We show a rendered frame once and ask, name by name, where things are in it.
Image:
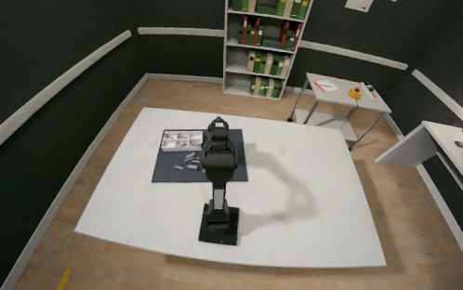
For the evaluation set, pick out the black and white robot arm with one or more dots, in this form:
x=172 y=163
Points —
x=219 y=169

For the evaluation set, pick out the white divided parts tray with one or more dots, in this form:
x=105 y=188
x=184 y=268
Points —
x=168 y=144

